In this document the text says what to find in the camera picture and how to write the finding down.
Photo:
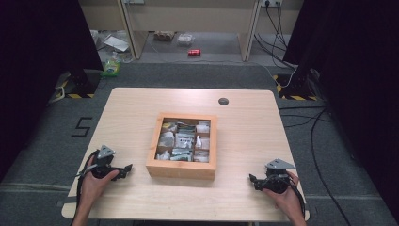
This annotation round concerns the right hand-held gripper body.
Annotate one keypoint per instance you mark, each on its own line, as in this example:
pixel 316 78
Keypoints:
pixel 277 180

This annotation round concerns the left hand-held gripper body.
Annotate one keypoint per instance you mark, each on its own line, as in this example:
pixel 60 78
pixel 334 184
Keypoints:
pixel 105 152

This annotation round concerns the wooden box with glass lid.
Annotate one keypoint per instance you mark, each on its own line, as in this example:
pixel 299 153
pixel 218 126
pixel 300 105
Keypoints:
pixel 182 171

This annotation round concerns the person's right hand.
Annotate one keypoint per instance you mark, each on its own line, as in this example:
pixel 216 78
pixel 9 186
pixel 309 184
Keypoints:
pixel 290 202

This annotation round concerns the person's left hand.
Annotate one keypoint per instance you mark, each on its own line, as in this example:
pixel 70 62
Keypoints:
pixel 92 188

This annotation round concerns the group of assorted sachets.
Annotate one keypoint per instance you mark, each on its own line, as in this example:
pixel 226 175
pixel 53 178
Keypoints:
pixel 183 141

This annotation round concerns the stand base with hazard tape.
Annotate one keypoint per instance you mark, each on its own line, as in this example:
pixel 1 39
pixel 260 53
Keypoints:
pixel 80 84
pixel 296 89

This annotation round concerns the grey table grommet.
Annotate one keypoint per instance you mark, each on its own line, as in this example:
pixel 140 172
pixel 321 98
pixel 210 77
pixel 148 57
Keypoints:
pixel 223 101

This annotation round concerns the clear plastic bags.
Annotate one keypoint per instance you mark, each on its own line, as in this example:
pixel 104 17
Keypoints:
pixel 116 43

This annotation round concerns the black curtain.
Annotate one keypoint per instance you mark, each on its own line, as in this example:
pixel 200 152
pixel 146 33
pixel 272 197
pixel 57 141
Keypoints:
pixel 31 62
pixel 360 62

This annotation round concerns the brown carton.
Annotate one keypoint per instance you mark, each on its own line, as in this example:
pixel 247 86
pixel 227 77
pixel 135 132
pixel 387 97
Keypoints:
pixel 163 35

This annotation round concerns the red drink can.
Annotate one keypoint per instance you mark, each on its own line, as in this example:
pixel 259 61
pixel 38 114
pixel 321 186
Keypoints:
pixel 194 52

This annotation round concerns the clear plastic container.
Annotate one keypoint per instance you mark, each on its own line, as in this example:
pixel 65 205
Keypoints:
pixel 185 40

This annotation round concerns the white power strip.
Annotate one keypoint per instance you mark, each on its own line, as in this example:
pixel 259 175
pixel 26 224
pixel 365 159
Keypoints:
pixel 271 3

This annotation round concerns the white desk frame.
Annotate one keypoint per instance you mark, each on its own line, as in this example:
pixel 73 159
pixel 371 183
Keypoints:
pixel 194 19

